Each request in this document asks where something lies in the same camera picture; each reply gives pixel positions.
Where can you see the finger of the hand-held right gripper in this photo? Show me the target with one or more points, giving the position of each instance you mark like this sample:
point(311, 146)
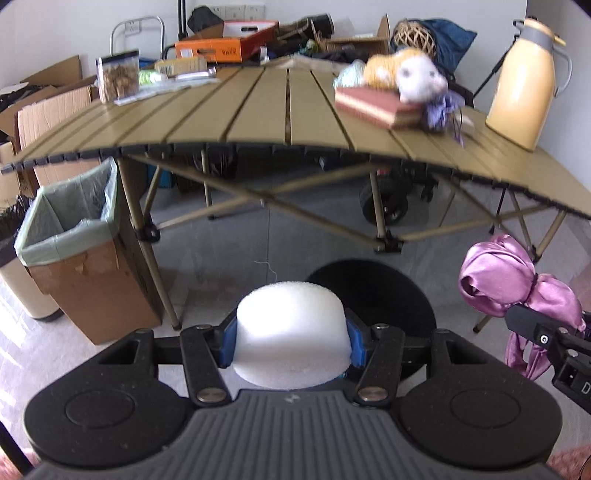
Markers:
point(535, 332)

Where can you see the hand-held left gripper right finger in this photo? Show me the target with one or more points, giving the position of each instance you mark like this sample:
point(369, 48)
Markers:
point(354, 341)

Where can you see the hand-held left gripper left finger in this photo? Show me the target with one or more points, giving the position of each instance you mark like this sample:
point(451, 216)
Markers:
point(229, 341)

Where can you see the white foam cylinder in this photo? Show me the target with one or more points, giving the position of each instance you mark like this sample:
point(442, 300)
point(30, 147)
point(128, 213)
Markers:
point(291, 323)

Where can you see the purple satin cloth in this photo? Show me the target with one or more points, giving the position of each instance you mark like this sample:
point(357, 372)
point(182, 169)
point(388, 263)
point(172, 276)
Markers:
point(498, 277)

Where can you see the black round bin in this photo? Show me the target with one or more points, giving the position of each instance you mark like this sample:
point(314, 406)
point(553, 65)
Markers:
point(392, 286)

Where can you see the lavender fluffy cloth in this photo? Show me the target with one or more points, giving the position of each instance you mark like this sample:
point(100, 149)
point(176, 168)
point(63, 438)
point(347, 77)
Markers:
point(438, 113)

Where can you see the white paper sheet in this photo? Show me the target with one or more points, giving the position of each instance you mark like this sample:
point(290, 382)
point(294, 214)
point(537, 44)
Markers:
point(152, 92)

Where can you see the mint green bag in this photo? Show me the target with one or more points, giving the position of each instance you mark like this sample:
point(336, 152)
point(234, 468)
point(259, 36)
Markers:
point(348, 76)

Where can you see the yellow white plush hamster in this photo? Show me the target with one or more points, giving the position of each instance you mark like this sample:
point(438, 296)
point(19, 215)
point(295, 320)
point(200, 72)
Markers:
point(392, 69)

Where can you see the pink fluffy rug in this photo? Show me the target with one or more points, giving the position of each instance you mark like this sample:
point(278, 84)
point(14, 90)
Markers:
point(572, 466)

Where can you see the cardboard box with liner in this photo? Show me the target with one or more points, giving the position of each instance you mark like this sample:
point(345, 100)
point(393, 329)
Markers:
point(101, 286)

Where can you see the black utility wagon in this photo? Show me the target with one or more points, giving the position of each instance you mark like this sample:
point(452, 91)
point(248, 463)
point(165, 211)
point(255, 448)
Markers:
point(388, 203)

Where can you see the green plastic bin liner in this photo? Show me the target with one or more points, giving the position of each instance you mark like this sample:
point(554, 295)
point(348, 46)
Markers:
point(69, 212)

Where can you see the beige bin with black liner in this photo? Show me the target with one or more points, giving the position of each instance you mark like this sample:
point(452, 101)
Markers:
point(23, 290)

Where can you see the pink hardcover book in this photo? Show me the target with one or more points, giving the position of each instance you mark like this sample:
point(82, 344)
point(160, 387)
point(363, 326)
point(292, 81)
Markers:
point(378, 106)

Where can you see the tan folding camping table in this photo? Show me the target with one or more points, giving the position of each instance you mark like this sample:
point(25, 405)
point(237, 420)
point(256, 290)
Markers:
point(277, 106)

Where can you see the cream yellow thermos jug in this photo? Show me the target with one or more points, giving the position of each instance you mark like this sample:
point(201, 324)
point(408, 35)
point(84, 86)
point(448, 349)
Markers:
point(526, 87)

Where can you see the black tripod with phone clamp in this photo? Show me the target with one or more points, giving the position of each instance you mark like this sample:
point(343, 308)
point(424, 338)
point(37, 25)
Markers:
point(489, 71)

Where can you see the silver foil packet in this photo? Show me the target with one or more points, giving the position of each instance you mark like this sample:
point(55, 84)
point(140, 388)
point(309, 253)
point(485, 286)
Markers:
point(195, 74)

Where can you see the green white small packet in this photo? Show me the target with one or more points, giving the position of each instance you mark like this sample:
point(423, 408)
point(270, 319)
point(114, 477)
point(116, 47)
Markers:
point(151, 76)

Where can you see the cream green small carton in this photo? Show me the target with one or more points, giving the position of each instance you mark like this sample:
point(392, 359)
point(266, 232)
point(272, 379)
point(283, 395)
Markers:
point(180, 66)

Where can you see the clear snack jar black lid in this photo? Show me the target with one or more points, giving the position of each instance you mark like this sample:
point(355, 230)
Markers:
point(117, 76)

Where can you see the open brown cardboard box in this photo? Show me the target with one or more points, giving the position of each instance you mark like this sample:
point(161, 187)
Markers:
point(51, 110)

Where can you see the orange cardboard box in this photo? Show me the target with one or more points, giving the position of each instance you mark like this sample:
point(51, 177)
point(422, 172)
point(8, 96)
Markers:
point(217, 47)

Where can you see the small open cardboard box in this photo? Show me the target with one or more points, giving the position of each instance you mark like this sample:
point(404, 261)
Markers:
point(355, 45)

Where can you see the navy blue fabric bag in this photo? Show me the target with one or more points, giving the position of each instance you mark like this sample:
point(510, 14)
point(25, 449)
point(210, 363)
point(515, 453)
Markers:
point(455, 41)

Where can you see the woven rattan ball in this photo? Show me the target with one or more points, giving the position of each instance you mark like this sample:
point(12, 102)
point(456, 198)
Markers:
point(415, 36)

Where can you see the white red flat box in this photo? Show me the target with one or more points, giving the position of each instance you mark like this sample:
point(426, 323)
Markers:
point(249, 27)

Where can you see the black cylindrical speaker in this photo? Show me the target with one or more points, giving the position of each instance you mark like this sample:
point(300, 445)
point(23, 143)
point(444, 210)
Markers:
point(318, 25)

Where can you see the large brown cardboard box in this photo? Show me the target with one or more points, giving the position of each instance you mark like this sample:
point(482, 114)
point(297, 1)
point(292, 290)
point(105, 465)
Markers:
point(55, 74)

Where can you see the dark clothes pile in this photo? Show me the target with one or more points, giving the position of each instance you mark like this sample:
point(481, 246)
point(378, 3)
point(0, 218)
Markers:
point(23, 97)

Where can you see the black soft bag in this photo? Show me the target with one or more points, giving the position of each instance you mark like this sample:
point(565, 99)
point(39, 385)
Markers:
point(204, 17)

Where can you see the chrome folding trolley frame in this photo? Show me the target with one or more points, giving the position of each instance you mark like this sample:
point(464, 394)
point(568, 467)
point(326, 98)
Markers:
point(112, 37)

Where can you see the white wall socket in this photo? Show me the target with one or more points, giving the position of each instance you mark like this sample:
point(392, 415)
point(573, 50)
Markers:
point(255, 9)
point(235, 10)

